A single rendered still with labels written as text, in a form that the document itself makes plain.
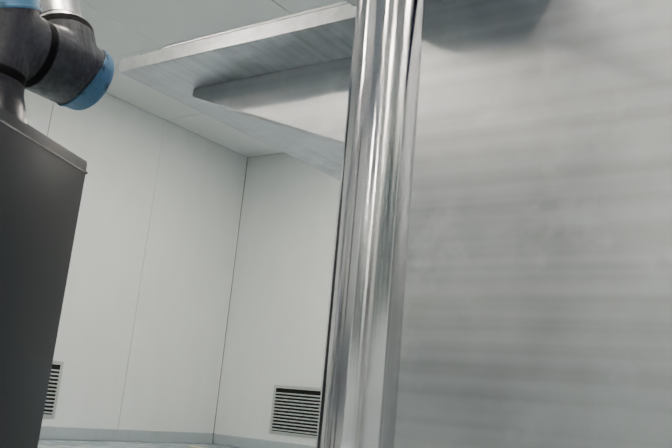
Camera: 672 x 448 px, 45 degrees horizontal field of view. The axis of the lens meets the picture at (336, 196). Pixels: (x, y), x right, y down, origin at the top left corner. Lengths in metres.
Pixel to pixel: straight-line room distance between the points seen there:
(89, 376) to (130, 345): 0.50
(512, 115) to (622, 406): 0.27
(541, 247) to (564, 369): 0.10
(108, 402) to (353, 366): 6.96
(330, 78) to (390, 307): 0.53
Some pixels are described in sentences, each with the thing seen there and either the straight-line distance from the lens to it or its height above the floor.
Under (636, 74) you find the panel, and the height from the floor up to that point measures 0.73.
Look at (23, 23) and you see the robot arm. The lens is 1.35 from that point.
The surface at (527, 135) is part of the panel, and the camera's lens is 0.75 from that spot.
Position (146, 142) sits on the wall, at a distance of 7.76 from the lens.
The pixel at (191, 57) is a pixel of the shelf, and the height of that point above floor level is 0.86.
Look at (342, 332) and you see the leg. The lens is 0.53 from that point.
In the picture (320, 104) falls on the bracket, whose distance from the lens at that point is 1.01.
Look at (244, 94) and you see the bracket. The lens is 1.10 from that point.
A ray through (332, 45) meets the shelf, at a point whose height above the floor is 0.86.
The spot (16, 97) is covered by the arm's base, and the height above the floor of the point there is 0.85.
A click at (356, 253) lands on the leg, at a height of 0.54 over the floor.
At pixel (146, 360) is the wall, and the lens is 7.70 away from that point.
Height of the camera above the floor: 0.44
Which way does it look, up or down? 15 degrees up
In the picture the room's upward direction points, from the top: 5 degrees clockwise
